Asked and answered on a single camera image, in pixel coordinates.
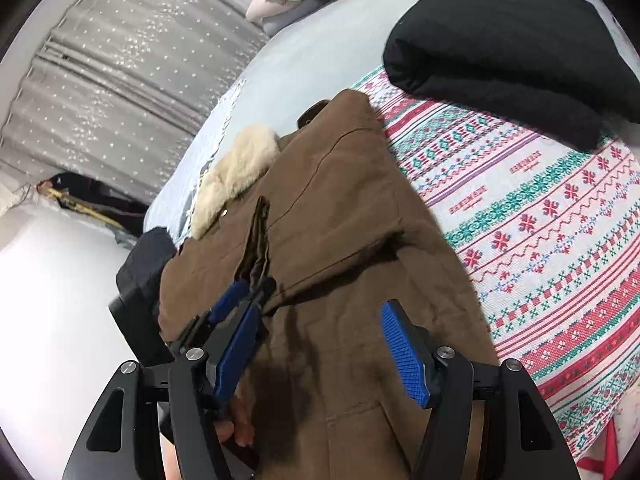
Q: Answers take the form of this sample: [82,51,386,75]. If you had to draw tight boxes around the brown corduroy coat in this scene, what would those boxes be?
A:
[160,90,497,479]

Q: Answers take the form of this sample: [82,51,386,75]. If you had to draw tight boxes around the pile of hanging clothes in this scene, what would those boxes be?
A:
[36,171,149,237]

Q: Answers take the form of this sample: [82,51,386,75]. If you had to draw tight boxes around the person's left hand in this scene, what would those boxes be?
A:
[215,396,255,448]

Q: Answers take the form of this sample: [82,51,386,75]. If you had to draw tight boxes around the dark quilted jacket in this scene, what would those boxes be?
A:
[108,226,177,366]

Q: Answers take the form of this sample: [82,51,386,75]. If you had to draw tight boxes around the patterned red green bedspread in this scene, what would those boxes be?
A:
[357,69,639,457]

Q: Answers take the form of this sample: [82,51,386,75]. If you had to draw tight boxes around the grey dotted curtain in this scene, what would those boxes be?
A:
[1,0,267,203]

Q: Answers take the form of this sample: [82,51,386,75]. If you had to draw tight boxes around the black folded garment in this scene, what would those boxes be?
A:
[383,0,639,152]

